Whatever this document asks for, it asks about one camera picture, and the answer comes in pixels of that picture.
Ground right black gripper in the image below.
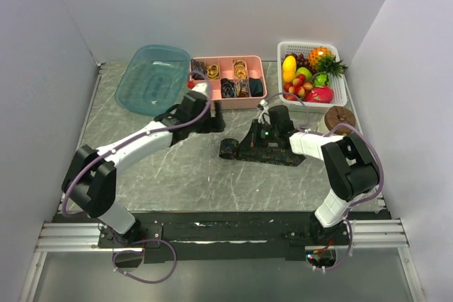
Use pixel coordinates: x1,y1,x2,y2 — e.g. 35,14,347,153
239,120,279,149

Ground dark patterned necktie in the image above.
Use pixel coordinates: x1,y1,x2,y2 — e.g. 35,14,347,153
219,138,306,167

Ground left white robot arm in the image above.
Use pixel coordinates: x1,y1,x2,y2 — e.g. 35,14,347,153
62,90,225,247

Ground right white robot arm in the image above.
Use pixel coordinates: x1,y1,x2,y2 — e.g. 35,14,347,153
239,105,384,245

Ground dark purple rolled tie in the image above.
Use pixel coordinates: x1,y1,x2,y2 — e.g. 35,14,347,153
220,79,236,99

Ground black rolled tie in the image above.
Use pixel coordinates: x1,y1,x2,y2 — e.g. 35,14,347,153
248,78,265,98

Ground red cherry bunch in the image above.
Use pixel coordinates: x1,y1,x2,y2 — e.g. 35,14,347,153
283,74,314,101

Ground orange blue rolled tie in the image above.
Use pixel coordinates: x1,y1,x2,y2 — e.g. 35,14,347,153
234,79,251,98

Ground pink compartment organizer box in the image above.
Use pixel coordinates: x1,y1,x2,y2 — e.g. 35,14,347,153
188,55,268,110

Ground gold rolled tie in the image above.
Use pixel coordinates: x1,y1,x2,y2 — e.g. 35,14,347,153
206,64,220,80

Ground dark brown rolled tie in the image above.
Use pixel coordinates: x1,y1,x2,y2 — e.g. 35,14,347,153
190,59,207,80

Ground pink dragon fruit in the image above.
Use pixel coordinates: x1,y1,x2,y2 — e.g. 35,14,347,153
304,86,334,104

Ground yellow patterned rolled tie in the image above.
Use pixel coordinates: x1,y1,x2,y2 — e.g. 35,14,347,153
233,59,248,79

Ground brown lidded white jar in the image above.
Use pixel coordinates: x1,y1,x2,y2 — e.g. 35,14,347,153
317,106,356,134

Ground teal transparent plastic bin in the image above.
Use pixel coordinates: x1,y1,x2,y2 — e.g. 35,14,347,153
115,45,190,117

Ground green apple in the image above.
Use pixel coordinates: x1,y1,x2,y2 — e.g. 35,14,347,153
296,67,313,81

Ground green leafy vegetable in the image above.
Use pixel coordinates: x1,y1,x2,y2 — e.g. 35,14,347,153
313,72,330,87

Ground yellow mango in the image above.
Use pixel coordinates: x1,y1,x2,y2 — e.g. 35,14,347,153
282,55,297,83

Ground white plastic fruit basket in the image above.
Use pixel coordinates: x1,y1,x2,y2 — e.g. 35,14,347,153
277,41,347,113

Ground dark purple grapes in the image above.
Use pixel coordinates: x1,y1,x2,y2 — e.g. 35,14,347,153
282,52,311,69

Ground orange pineapple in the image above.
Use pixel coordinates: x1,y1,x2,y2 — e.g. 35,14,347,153
309,47,347,77

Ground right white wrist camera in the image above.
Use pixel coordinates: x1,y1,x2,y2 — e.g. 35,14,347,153
258,99,269,124

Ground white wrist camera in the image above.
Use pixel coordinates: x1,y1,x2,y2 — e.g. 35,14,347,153
188,81,210,97
258,99,269,124

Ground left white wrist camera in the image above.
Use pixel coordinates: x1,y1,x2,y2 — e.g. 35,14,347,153
188,81,210,97

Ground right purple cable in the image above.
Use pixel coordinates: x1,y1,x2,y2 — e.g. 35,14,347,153
258,93,386,274

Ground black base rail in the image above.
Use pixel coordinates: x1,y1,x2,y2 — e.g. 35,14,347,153
52,209,390,266

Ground aluminium frame rail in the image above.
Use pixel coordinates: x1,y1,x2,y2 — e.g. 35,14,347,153
35,220,409,252

